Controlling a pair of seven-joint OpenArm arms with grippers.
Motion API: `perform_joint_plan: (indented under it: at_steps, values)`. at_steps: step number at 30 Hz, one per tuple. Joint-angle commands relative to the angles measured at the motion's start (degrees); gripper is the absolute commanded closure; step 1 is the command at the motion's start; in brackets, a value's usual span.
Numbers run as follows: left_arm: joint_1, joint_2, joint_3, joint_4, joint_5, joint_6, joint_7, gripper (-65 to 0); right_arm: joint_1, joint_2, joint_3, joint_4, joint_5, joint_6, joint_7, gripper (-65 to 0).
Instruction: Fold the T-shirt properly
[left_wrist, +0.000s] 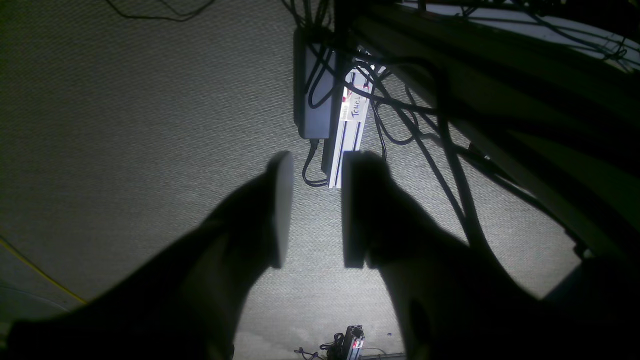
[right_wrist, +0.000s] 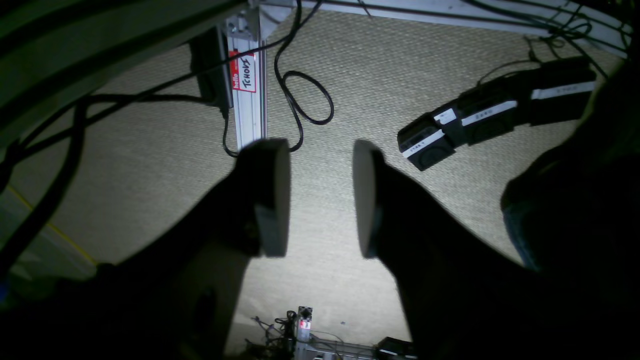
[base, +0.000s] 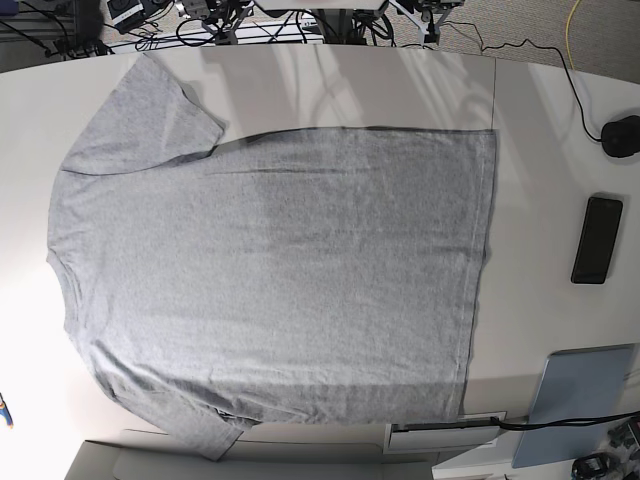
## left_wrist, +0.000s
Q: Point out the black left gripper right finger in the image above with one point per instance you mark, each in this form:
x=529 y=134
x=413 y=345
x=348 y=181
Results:
x=452 y=303

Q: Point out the grey power supply box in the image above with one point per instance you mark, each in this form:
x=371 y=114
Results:
x=314 y=81

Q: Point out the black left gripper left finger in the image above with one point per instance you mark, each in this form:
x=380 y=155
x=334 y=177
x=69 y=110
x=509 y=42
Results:
x=184 y=303

